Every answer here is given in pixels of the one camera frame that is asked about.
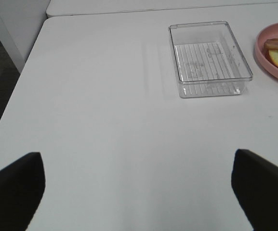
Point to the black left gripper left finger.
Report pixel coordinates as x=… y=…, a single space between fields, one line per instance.
x=22 y=185

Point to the white table leg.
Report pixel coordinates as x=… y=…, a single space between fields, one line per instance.
x=10 y=46

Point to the clear left plastic tray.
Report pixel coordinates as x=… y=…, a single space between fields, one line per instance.
x=207 y=60

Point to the white adjacent table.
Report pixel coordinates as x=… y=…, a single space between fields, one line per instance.
x=89 y=7

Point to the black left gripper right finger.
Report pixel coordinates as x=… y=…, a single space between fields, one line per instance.
x=254 y=181

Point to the pink round plate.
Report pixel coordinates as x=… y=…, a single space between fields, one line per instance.
x=269 y=32

